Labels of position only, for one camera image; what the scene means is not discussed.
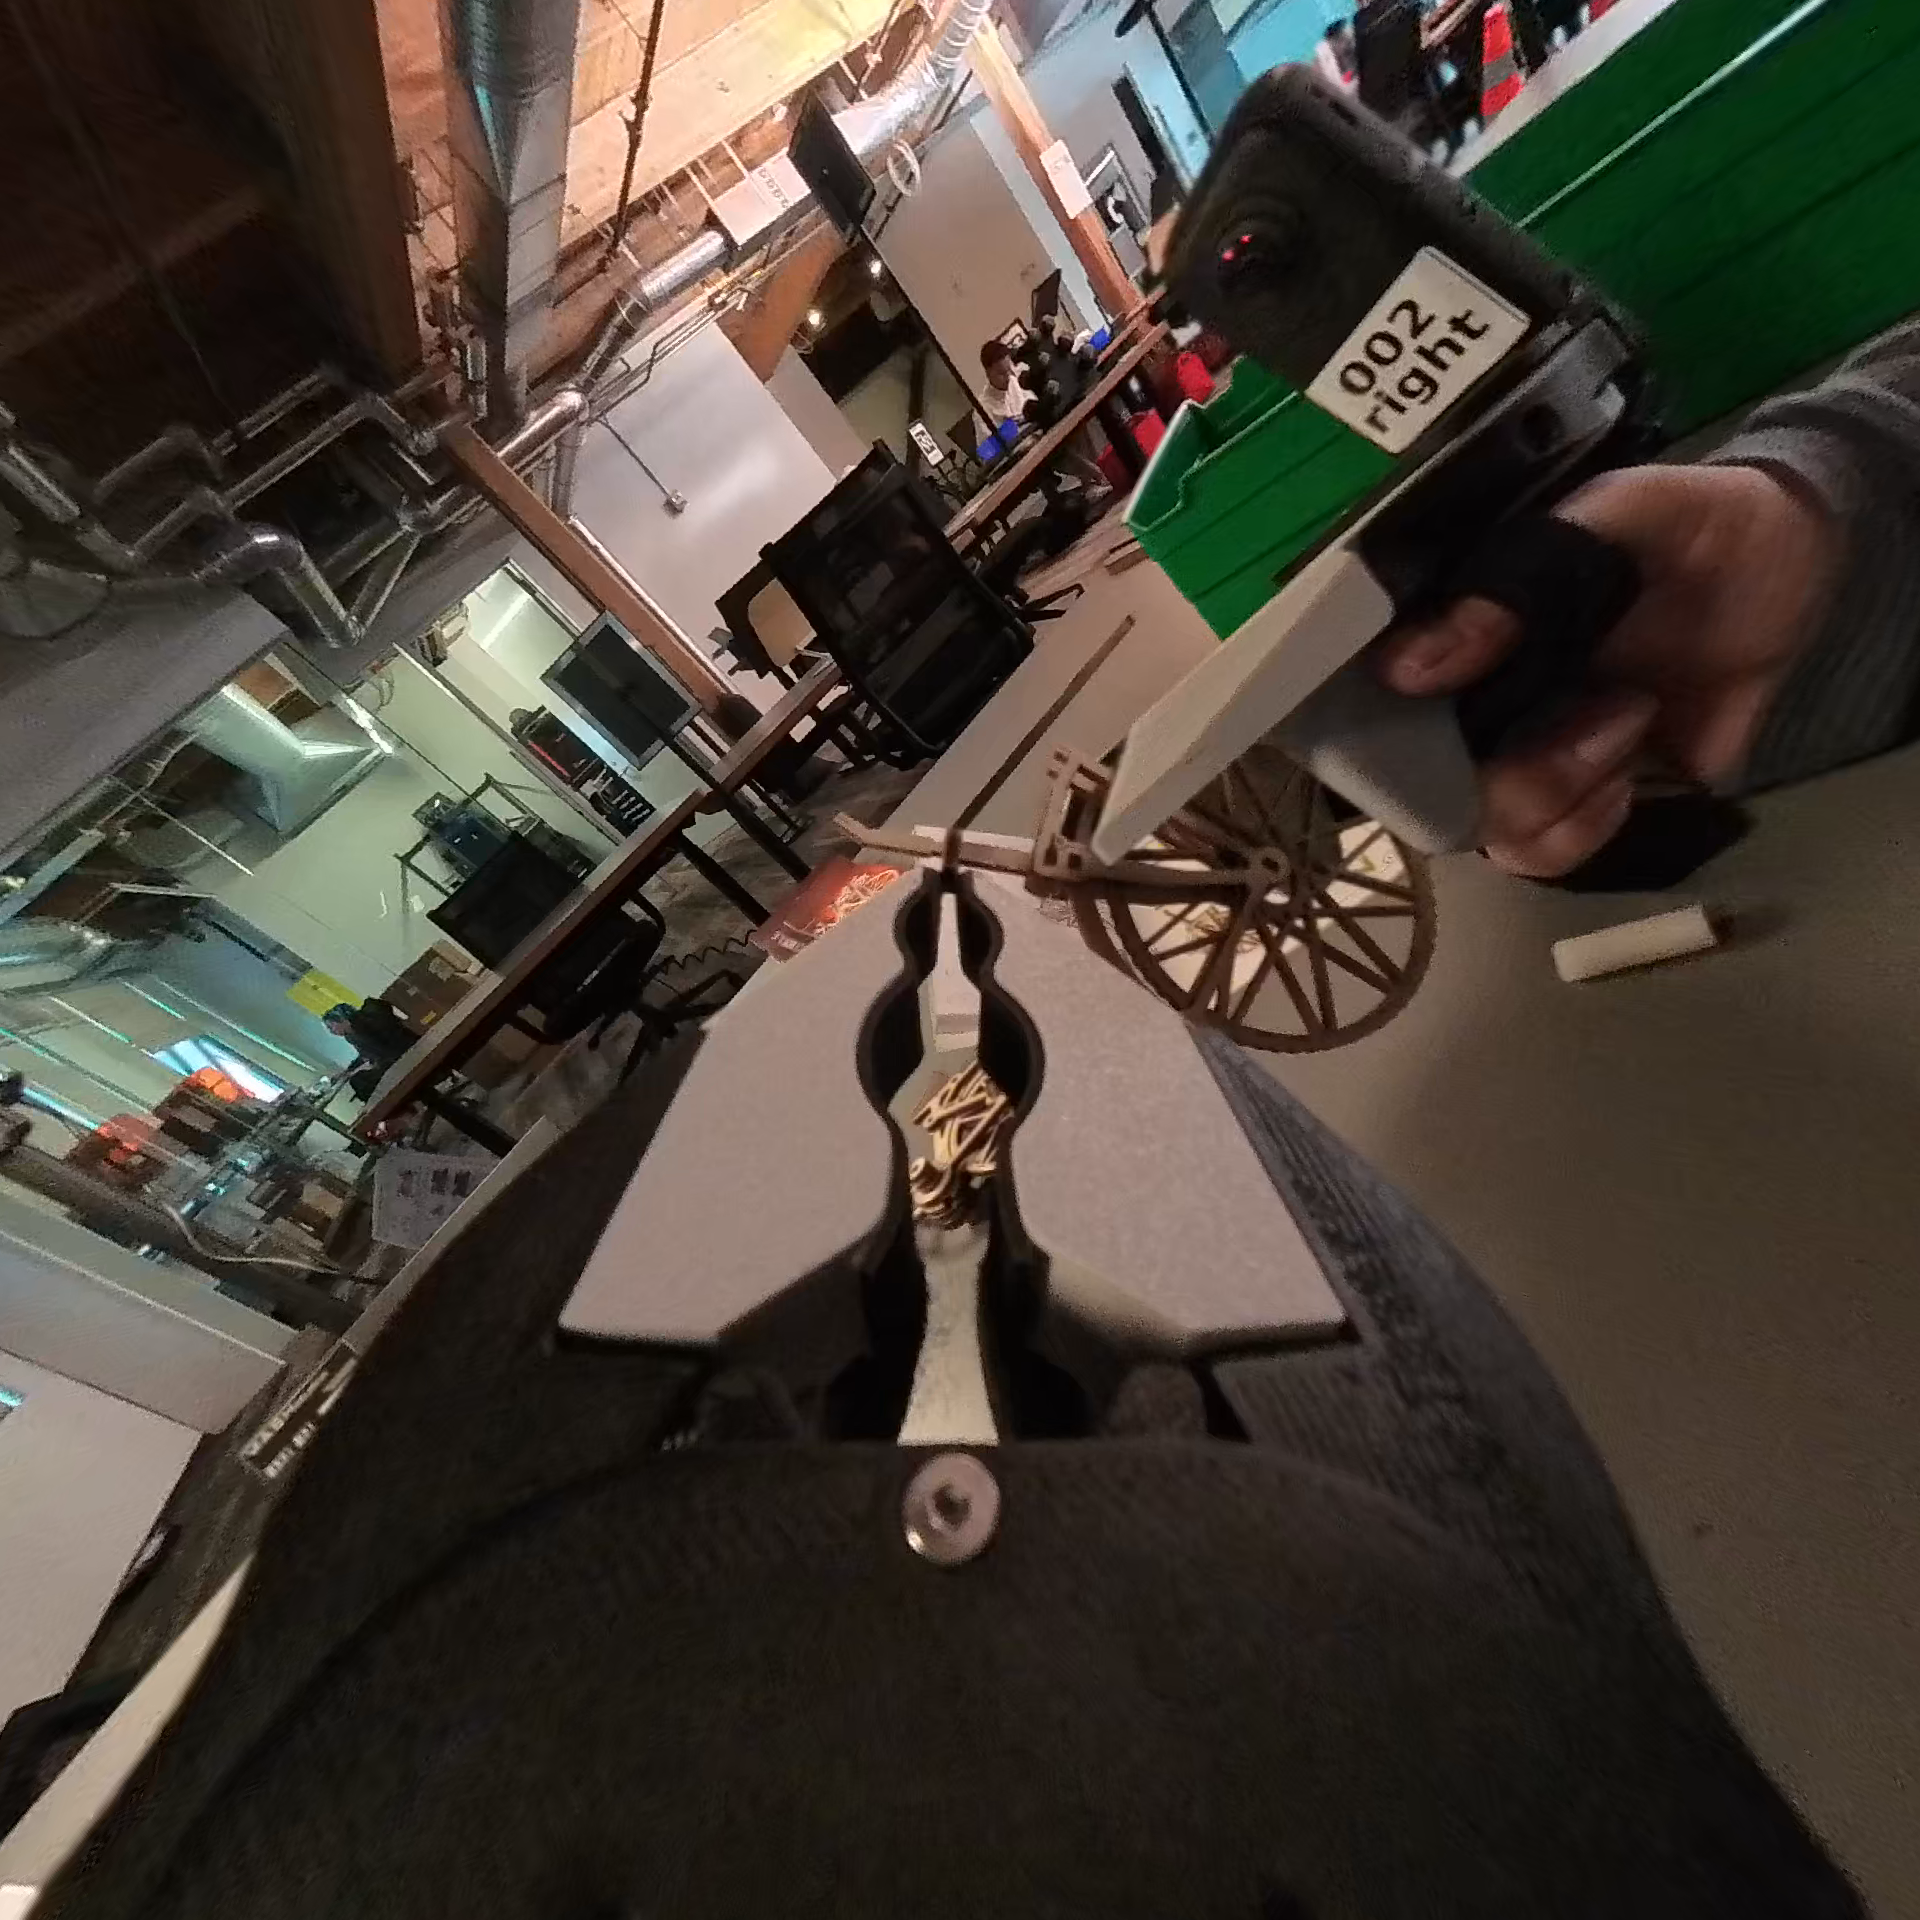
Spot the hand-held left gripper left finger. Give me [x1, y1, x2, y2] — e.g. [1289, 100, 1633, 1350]
[558, 882, 963, 1360]

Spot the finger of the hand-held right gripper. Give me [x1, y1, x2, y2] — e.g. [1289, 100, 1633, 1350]
[1092, 542, 1401, 868]

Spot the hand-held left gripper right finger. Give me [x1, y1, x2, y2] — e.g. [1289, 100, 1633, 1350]
[960, 882, 1350, 1360]

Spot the thin carved wooden part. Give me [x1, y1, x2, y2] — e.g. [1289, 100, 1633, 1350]
[905, 832, 1020, 1229]

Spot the wooden spoked wheel model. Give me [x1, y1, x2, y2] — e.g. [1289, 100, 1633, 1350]
[832, 733, 1443, 1056]

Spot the person's right forearm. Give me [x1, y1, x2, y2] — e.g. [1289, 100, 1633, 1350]
[1694, 322, 1920, 800]

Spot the person's right hand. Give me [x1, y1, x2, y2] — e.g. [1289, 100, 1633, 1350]
[1377, 462, 1850, 882]

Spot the long thin wooden strip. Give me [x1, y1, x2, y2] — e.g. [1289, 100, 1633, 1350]
[956, 614, 1139, 830]

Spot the small green plastic bin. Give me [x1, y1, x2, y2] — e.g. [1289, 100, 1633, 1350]
[1122, 355, 1417, 635]

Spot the long brown table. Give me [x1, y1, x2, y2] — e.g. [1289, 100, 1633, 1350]
[356, 659, 846, 1146]

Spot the red printed box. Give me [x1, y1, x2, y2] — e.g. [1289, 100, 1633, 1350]
[751, 857, 906, 961]

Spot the black mesh office chair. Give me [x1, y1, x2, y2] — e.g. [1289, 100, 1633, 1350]
[716, 445, 1040, 759]

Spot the large green plastic crate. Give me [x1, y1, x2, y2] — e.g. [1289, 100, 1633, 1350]
[1463, 0, 1920, 439]

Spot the hanging black monitor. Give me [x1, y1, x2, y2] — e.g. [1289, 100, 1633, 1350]
[786, 96, 883, 236]

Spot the black flat monitor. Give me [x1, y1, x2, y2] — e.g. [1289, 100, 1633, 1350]
[542, 612, 704, 770]

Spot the silver ventilation duct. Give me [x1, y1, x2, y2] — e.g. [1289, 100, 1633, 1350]
[446, 0, 585, 439]

